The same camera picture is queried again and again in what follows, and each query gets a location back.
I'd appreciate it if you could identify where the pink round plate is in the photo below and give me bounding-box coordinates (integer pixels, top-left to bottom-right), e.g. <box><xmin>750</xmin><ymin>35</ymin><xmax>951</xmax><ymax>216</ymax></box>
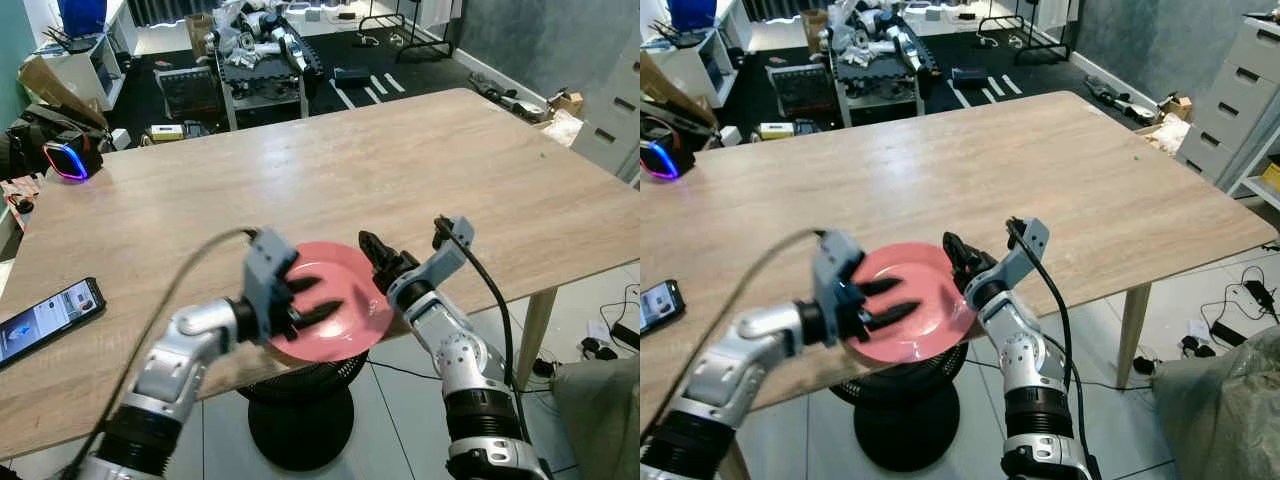
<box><xmin>843</xmin><ymin>241</ymin><xmax>978</xmax><ymax>366</ymax></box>
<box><xmin>264</xmin><ymin>241</ymin><xmax>397</xmax><ymax>364</ymax></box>

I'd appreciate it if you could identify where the light wooden table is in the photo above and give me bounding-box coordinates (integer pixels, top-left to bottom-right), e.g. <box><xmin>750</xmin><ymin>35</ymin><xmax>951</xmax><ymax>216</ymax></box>
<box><xmin>0</xmin><ymin>88</ymin><xmax>641</xmax><ymax>459</ymax></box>
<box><xmin>640</xmin><ymin>92</ymin><xmax>1280</xmax><ymax>480</ymax></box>

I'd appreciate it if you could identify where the black smartphone lit screen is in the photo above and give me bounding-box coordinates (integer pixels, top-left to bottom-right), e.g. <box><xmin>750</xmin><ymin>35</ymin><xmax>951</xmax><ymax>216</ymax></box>
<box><xmin>640</xmin><ymin>279</ymin><xmax>688</xmax><ymax>337</ymax></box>
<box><xmin>0</xmin><ymin>277</ymin><xmax>107</xmax><ymax>370</ymax></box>

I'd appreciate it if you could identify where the white crumpled bag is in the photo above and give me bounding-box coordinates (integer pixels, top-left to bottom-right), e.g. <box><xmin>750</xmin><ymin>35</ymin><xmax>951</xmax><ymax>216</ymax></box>
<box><xmin>540</xmin><ymin>108</ymin><xmax>586</xmax><ymax>149</ymax></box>
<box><xmin>1140</xmin><ymin>115</ymin><xmax>1193</xmax><ymax>156</ymax></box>

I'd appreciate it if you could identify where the tracked robot on cart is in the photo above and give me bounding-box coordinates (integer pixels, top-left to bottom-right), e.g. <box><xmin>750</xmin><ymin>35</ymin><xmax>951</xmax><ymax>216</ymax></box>
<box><xmin>822</xmin><ymin>0</ymin><xmax>943</xmax><ymax>103</ymax></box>
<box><xmin>208</xmin><ymin>0</ymin><xmax>329</xmax><ymax>106</ymax></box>

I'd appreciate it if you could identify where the black metal rack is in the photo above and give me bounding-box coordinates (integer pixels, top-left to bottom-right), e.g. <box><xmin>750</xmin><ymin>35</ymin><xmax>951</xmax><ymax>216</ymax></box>
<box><xmin>975</xmin><ymin>0</ymin><xmax>1079</xmax><ymax>59</ymax></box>
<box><xmin>358</xmin><ymin>0</ymin><xmax>458</xmax><ymax>59</ymax></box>

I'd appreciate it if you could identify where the grey green sack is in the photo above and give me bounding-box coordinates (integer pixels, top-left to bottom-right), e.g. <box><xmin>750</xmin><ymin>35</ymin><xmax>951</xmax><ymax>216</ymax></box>
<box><xmin>550</xmin><ymin>355</ymin><xmax>641</xmax><ymax>480</ymax></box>
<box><xmin>1148</xmin><ymin>325</ymin><xmax>1280</xmax><ymax>480</ymax></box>

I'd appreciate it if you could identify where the black headset blue glow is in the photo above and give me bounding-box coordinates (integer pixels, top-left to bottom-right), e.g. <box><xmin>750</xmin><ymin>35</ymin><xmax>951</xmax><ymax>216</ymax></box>
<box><xmin>0</xmin><ymin>103</ymin><xmax>107</xmax><ymax>184</ymax></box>
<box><xmin>640</xmin><ymin>113</ymin><xmax>698</xmax><ymax>182</ymax></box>

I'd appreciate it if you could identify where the grey drawer cabinet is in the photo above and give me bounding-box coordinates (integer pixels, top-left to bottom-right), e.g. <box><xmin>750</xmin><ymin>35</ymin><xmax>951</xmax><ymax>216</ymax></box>
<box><xmin>1173</xmin><ymin>14</ymin><xmax>1280</xmax><ymax>189</ymax></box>
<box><xmin>568</xmin><ymin>35</ymin><xmax>641</xmax><ymax>183</ymax></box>

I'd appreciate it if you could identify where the flat brown cardboard sheet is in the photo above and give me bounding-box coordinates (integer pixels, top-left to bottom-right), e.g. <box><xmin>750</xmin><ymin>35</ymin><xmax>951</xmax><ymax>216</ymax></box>
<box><xmin>640</xmin><ymin>50</ymin><xmax>719</xmax><ymax>129</ymax></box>
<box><xmin>17</xmin><ymin>55</ymin><xmax>109</xmax><ymax>129</ymax></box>

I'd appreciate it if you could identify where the white open cabinet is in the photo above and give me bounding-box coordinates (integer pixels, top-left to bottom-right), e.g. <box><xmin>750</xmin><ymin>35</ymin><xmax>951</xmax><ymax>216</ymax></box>
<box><xmin>648</xmin><ymin>25</ymin><xmax>739</xmax><ymax>109</ymax></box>
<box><xmin>40</xmin><ymin>28</ymin><xmax>128</xmax><ymax>113</ymax></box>

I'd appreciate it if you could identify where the blue plastic bin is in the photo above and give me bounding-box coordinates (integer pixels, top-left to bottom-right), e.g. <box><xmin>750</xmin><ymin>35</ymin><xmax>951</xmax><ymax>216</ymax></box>
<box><xmin>57</xmin><ymin>0</ymin><xmax>109</xmax><ymax>39</ymax></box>
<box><xmin>667</xmin><ymin>0</ymin><xmax>718</xmax><ymax>32</ymax></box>

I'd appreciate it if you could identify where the light grey left wrist camera mount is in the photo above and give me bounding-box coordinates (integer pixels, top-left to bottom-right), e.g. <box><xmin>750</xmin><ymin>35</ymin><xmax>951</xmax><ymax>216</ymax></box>
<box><xmin>811</xmin><ymin>229</ymin><xmax>867</xmax><ymax>343</ymax></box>
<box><xmin>244</xmin><ymin>228</ymin><xmax>300</xmax><ymax>343</ymax></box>

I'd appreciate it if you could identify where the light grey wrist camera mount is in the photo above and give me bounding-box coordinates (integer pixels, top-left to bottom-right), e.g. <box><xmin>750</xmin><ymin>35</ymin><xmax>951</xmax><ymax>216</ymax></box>
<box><xmin>244</xmin><ymin>228</ymin><xmax>300</xmax><ymax>343</ymax></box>
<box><xmin>992</xmin><ymin>217</ymin><xmax>1052</xmax><ymax>293</ymax></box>
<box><xmin>811</xmin><ymin>229</ymin><xmax>867</xmax><ymax>343</ymax></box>
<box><xmin>418</xmin><ymin>215</ymin><xmax>477</xmax><ymax>293</ymax></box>

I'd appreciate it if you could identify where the light grey right wrist camera mount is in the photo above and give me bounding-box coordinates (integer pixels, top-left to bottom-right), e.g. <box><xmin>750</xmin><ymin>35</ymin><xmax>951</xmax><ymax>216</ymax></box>
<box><xmin>418</xmin><ymin>215</ymin><xmax>477</xmax><ymax>293</ymax></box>
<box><xmin>992</xmin><ymin>217</ymin><xmax>1052</xmax><ymax>293</ymax></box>

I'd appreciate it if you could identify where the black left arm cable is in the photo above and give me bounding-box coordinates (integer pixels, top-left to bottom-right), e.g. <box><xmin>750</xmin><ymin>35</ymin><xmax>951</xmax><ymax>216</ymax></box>
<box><xmin>640</xmin><ymin>226</ymin><xmax>833</xmax><ymax>446</ymax></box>
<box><xmin>55</xmin><ymin>226</ymin><xmax>263</xmax><ymax>480</ymax></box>

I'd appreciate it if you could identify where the black wire crate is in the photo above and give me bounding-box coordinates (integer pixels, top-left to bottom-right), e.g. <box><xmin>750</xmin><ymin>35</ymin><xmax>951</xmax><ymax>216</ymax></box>
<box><xmin>767</xmin><ymin>62</ymin><xmax>839</xmax><ymax>123</ymax></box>
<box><xmin>155</xmin><ymin>65</ymin><xmax>223</xmax><ymax>128</ymax></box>

